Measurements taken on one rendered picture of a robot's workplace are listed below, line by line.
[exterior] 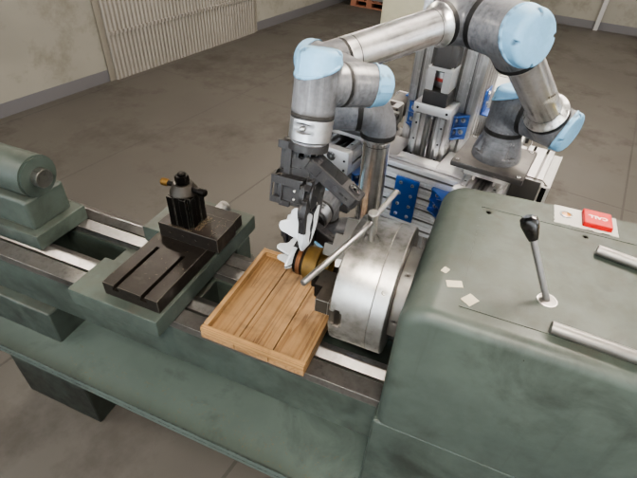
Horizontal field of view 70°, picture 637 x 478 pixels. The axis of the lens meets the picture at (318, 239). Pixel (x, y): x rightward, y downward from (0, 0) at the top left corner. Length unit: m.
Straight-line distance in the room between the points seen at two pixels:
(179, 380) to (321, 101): 1.12
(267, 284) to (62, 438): 1.24
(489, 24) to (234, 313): 0.93
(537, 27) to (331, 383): 0.91
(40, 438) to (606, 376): 2.05
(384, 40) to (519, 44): 0.27
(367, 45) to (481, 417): 0.77
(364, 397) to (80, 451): 1.37
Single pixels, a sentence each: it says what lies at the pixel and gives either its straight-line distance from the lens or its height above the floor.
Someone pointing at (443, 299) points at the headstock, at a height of 1.25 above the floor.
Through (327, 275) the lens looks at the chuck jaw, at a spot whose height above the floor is 1.10.
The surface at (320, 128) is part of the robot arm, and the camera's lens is 0.77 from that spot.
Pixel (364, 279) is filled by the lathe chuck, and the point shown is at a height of 1.19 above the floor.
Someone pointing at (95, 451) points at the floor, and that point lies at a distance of 2.21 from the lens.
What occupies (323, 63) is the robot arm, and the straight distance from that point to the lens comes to 0.76.
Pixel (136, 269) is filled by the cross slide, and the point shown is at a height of 0.97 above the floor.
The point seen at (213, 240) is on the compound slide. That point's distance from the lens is 1.34.
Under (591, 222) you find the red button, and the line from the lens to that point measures 1.19.
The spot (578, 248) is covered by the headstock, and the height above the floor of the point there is 1.25.
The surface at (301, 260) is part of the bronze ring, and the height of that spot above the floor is 1.10.
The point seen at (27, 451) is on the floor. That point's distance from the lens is 2.32.
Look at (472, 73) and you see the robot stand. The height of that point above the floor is 1.35.
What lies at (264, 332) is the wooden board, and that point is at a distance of 1.25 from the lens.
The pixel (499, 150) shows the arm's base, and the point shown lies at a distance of 1.51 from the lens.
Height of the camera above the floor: 1.85
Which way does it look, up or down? 39 degrees down
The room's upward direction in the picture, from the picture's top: 3 degrees clockwise
